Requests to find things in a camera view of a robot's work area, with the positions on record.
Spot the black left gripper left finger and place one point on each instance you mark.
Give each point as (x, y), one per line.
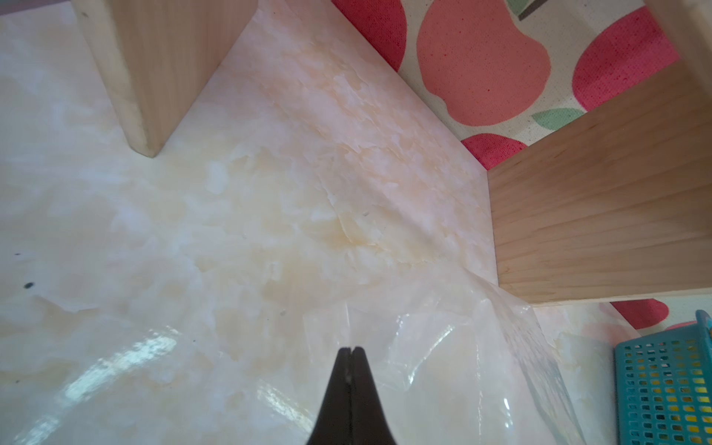
(334, 421)

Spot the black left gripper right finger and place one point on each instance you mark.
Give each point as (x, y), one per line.
(368, 424)

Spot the teal plastic basket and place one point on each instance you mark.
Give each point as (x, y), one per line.
(663, 384)

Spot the wooden two-tier shelf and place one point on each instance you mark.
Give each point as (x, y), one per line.
(614, 206)

